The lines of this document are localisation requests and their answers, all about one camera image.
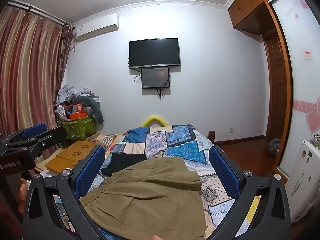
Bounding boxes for black wall television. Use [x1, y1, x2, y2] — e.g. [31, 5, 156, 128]
[129, 37, 181, 69]

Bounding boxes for grey plush pillow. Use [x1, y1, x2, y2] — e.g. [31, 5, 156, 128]
[72, 96, 104, 125]

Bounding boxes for small black wall monitor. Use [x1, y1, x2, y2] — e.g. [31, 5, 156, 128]
[141, 67, 171, 89]

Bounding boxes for grey bag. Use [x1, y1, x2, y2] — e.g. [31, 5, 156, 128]
[268, 138, 282, 157]

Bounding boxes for yellow plush cushion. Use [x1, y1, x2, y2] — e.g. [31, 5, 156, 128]
[141, 114, 169, 128]

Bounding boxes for wooden overhead cabinet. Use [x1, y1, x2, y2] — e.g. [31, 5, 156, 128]
[227, 0, 293, 35]

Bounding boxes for person's left hand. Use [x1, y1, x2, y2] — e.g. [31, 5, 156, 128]
[19, 179, 30, 210]

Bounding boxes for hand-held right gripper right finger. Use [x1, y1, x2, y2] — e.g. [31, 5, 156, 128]
[209, 145, 292, 240]

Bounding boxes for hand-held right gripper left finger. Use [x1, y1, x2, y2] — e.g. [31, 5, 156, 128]
[22, 144, 107, 240]

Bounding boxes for striped beige cloth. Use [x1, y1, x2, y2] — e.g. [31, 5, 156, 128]
[96, 133, 117, 146]

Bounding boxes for white air conditioner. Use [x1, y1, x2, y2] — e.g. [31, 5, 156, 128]
[74, 14, 119, 42]

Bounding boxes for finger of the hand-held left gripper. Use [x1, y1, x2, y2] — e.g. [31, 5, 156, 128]
[0, 123, 48, 146]
[15, 126, 67, 155]

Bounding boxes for blue patchwork quilt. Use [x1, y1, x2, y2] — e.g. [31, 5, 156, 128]
[54, 124, 253, 240]

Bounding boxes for white appliance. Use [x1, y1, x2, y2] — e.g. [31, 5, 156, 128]
[285, 138, 320, 223]

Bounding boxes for orange box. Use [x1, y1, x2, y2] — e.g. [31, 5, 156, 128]
[70, 112, 89, 121]

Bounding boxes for curtain rod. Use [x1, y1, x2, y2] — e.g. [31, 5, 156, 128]
[7, 1, 75, 28]

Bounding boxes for green fabric storage bag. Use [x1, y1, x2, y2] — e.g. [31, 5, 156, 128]
[57, 116, 97, 141]

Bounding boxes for wooden lap desk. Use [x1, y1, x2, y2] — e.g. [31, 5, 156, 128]
[44, 141, 97, 174]

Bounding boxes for pile of crumpled clothes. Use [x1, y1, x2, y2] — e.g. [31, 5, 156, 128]
[55, 85, 100, 107]

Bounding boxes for black monitor cable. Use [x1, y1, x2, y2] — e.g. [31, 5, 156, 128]
[133, 73, 171, 101]

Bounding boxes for yellow blanket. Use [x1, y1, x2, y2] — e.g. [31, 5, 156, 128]
[246, 196, 262, 224]

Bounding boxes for striped pink curtain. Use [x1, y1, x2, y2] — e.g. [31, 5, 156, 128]
[0, 5, 74, 157]

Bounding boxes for frosted wardrobe sliding door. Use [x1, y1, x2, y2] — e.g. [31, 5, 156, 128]
[268, 0, 320, 180]

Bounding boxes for khaki pants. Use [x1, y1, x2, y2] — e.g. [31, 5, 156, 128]
[79, 156, 207, 240]

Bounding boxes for black garment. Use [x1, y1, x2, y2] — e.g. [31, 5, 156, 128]
[101, 152, 148, 177]

